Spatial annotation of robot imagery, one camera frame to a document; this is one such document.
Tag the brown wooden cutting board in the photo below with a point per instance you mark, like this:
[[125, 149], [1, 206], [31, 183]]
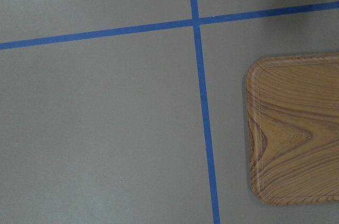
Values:
[[292, 114]]

